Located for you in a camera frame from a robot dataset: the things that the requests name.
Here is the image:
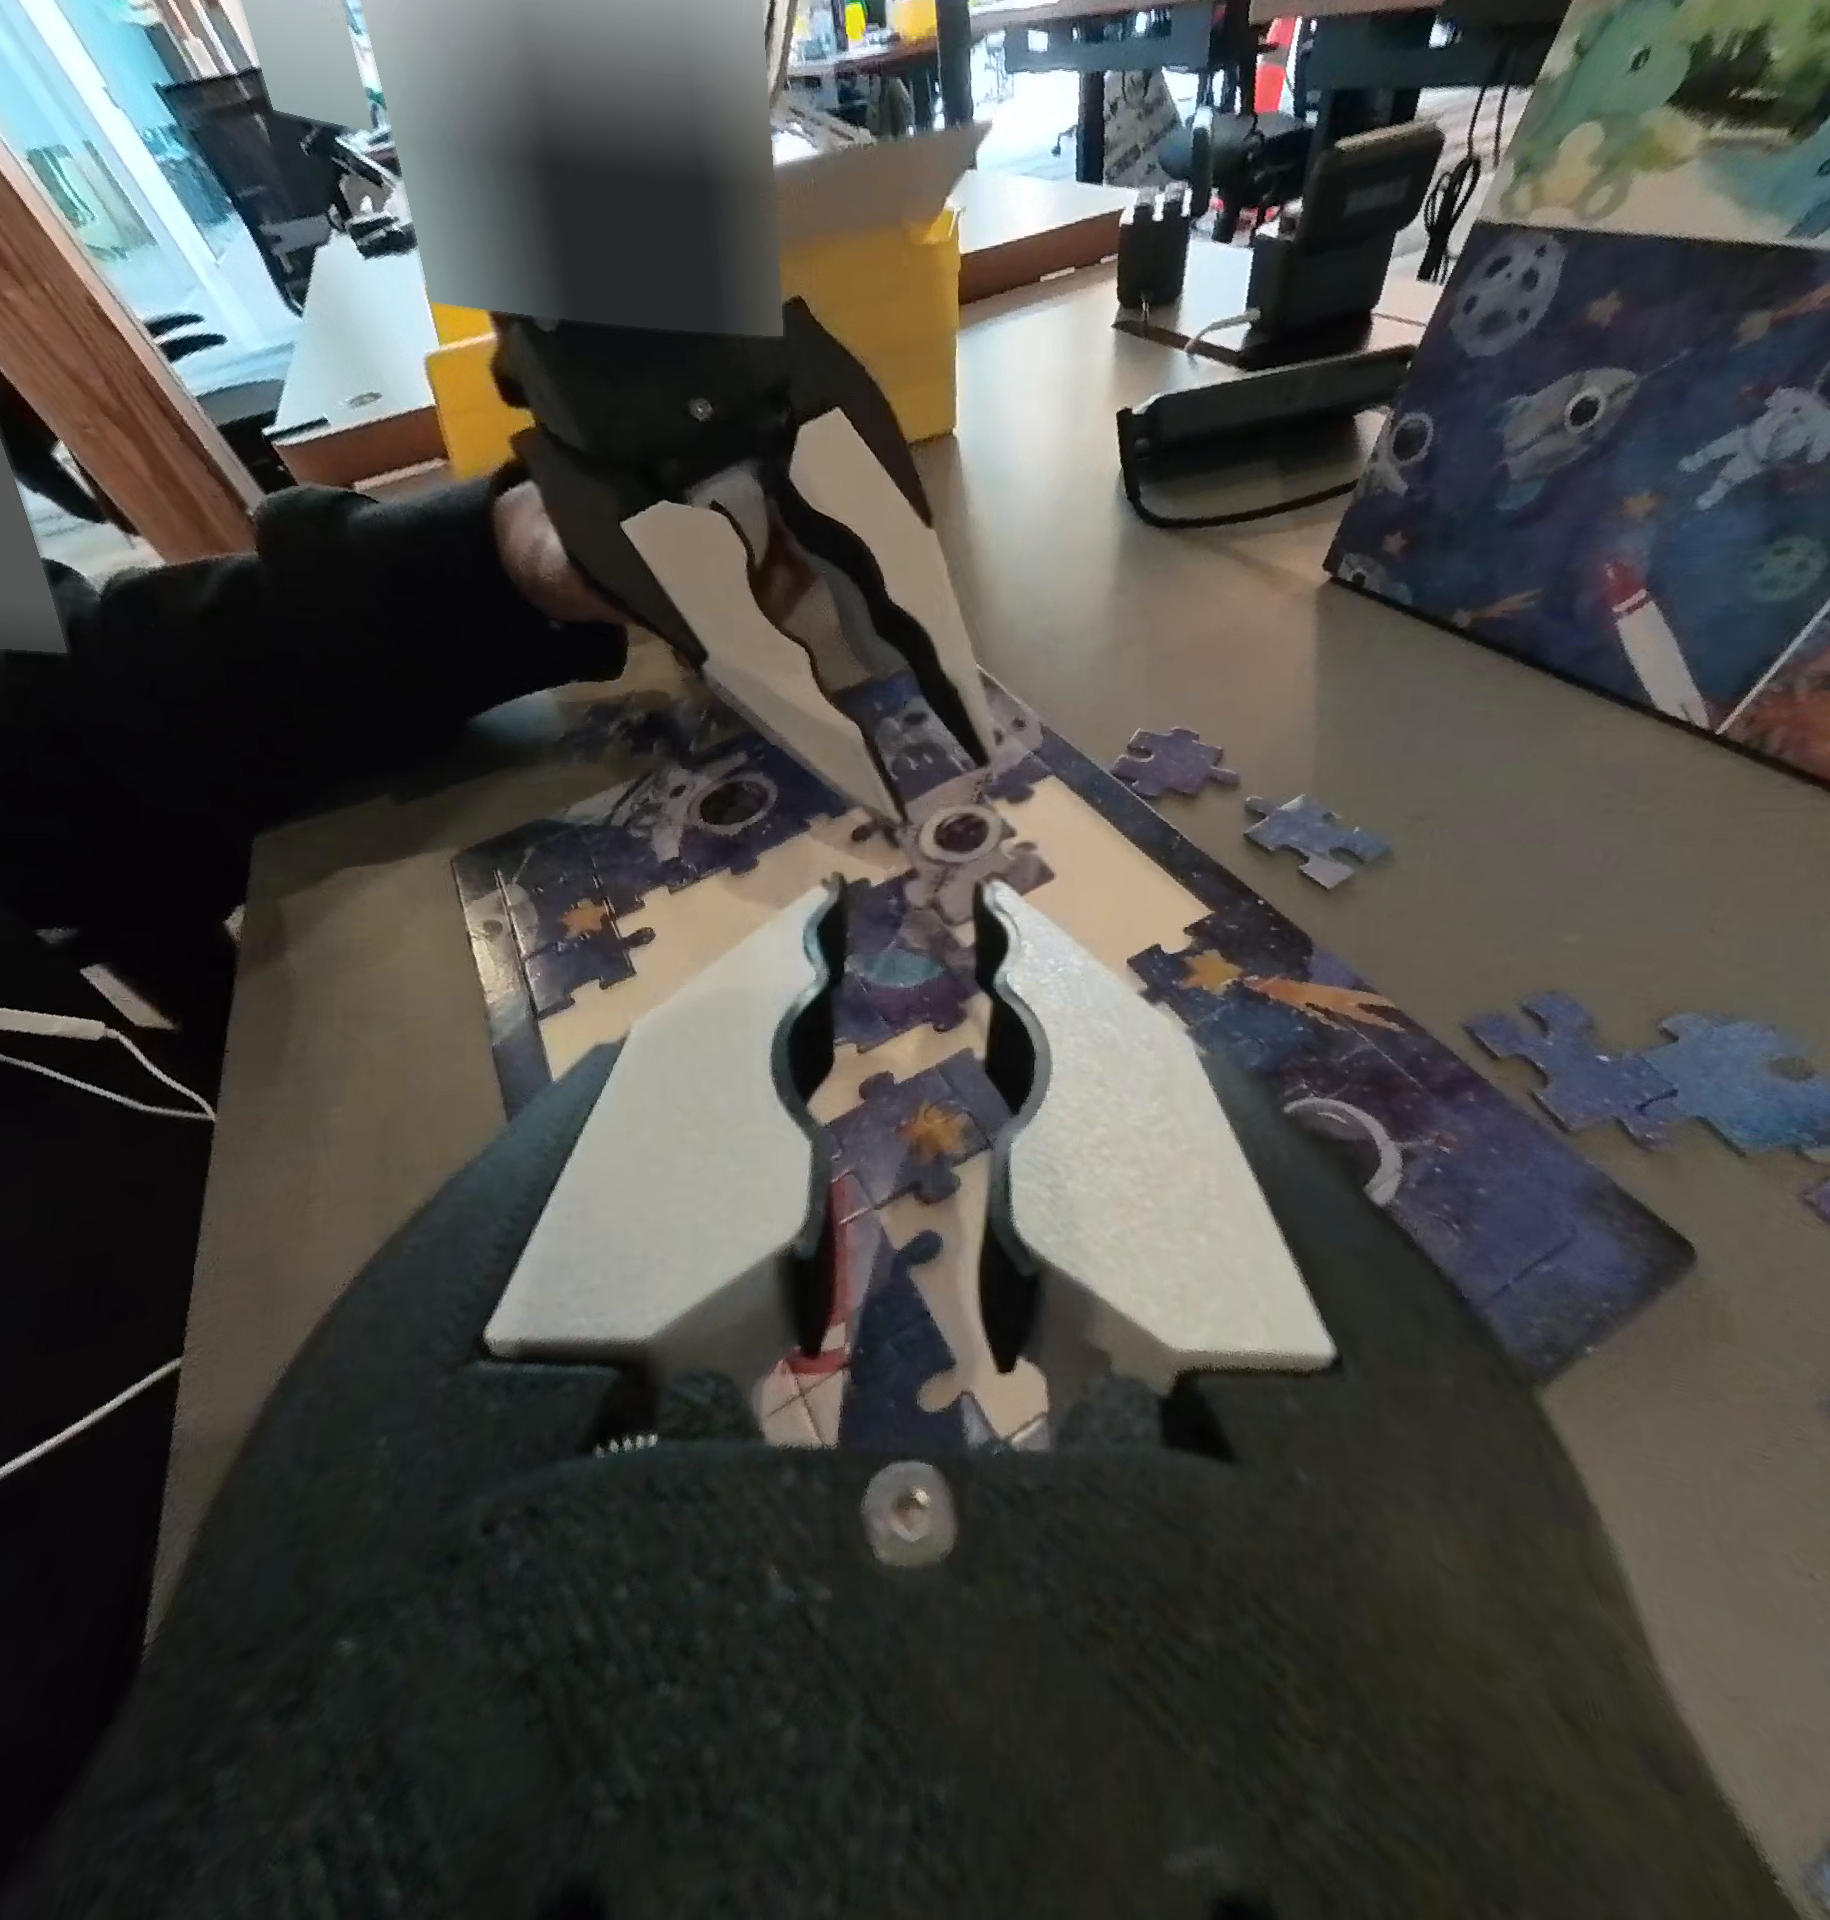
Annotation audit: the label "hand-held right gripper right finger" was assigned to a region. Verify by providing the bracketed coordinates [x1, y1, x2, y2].
[976, 883, 1340, 1374]

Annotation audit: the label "space jigsaw puzzle tray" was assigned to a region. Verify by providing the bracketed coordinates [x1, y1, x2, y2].
[450, 675, 1697, 1448]

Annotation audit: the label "white table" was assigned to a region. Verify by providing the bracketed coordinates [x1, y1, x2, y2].
[269, 231, 459, 444]

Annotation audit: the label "black cable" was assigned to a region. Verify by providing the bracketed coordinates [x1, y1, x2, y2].
[1122, 396, 1383, 529]

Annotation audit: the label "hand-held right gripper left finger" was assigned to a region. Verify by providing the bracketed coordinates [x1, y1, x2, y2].
[483, 877, 854, 1364]

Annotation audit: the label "joined satellite puzzle piece cluster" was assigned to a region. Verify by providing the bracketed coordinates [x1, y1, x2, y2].
[825, 870, 1029, 1052]

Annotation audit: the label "purple starry puzzle piece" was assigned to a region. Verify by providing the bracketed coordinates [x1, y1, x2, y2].
[1113, 727, 1242, 799]

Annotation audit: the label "small black device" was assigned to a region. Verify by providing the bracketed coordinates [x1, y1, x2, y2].
[1116, 187, 1193, 308]

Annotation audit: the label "blue and white puzzle piece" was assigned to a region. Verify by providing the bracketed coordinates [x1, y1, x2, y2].
[1245, 795, 1392, 890]

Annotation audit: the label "person's left hand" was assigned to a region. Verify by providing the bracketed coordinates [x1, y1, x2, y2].
[488, 485, 634, 632]

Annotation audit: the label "yellow box with white flap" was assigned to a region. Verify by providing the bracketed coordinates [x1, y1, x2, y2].
[425, 121, 994, 485]

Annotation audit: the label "white cable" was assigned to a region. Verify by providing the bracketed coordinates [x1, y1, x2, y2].
[0, 1003, 225, 1503]

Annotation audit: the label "black office chair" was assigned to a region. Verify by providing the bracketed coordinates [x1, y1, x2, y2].
[157, 67, 399, 264]

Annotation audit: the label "wooden pillar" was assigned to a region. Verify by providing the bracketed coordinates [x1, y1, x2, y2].
[0, 75, 263, 563]

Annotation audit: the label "illustrated puzzle box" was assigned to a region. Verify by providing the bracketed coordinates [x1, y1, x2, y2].
[1326, 0, 1830, 815]

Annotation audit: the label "brown wooden desk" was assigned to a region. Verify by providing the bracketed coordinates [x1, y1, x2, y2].
[951, 168, 1143, 306]

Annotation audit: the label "joined blue puzzle pieces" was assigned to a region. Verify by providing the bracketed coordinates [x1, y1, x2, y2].
[1469, 991, 1830, 1164]

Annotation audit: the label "pale porthole joined puzzle pieces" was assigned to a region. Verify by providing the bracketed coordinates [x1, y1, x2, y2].
[899, 802, 1051, 920]

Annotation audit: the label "person's left forearm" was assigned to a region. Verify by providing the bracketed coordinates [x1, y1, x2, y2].
[45, 480, 632, 902]

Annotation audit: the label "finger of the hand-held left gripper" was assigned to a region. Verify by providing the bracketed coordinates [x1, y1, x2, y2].
[620, 499, 905, 828]
[792, 418, 994, 768]

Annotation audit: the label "long black case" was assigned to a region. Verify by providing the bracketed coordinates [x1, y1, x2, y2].
[1116, 345, 1419, 529]

